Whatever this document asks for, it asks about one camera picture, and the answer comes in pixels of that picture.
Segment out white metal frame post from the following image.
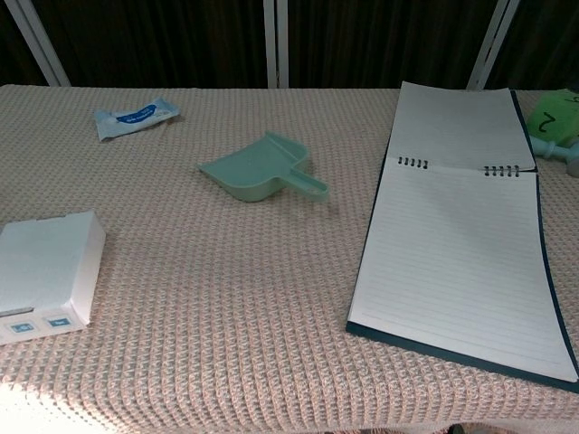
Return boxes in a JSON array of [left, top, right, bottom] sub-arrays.
[[262, 0, 290, 90], [464, 0, 522, 90], [3, 0, 72, 88]]

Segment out teal plastic dustpan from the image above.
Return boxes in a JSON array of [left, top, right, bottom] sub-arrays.
[[195, 130, 331, 204]]

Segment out white cardboard box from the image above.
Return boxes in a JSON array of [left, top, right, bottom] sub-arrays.
[[0, 209, 108, 347]]

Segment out green numbered foam cube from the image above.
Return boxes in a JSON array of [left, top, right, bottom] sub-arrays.
[[524, 88, 579, 142]]

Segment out blue white wet wipes pack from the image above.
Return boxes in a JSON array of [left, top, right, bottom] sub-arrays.
[[92, 96, 183, 144]]

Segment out dark green notebook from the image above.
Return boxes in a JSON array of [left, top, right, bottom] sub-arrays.
[[345, 80, 579, 394]]

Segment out pink knitted tablecloth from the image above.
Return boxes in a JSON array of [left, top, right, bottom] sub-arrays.
[[0, 82, 579, 434]]

